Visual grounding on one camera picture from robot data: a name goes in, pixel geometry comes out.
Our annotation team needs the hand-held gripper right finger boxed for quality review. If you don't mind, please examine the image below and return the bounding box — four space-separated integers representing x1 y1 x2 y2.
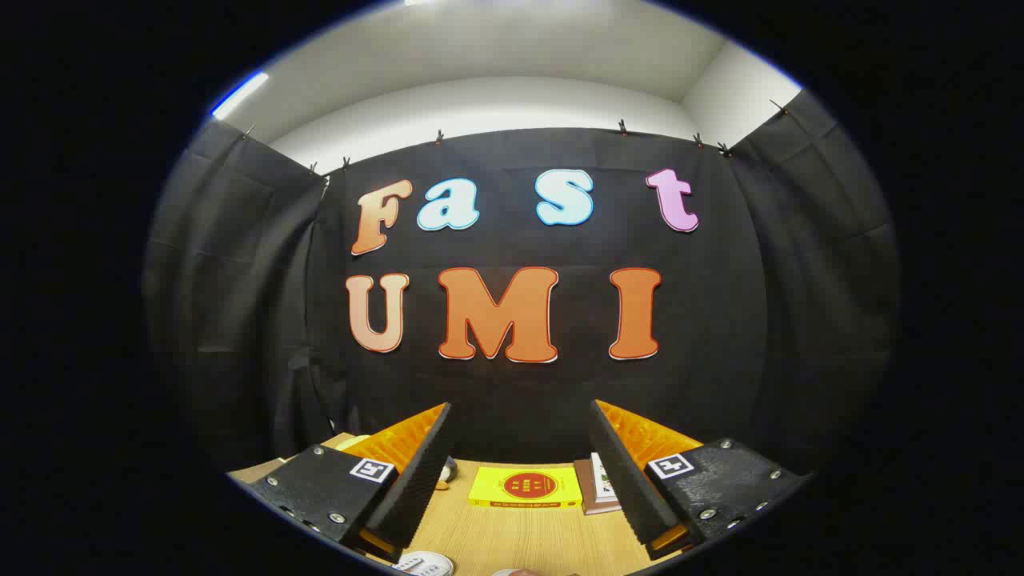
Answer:
590 399 809 561

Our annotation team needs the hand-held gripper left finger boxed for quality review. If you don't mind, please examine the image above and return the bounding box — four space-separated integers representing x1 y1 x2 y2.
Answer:
244 402 453 565

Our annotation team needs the white book with floral cover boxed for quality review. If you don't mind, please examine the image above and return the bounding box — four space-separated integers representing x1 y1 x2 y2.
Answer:
590 452 618 501

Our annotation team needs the brown cover book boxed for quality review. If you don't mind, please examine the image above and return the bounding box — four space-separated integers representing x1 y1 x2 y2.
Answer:
574 459 622 515

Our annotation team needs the yellow book with red circle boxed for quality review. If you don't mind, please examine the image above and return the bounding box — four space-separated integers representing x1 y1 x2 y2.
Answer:
468 466 583 510

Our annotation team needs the row of black cloth clips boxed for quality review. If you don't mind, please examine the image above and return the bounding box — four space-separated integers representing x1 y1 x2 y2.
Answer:
240 98 793 173

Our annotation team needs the ceiling light strip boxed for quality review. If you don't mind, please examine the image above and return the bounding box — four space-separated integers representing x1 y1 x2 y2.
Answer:
210 70 271 121

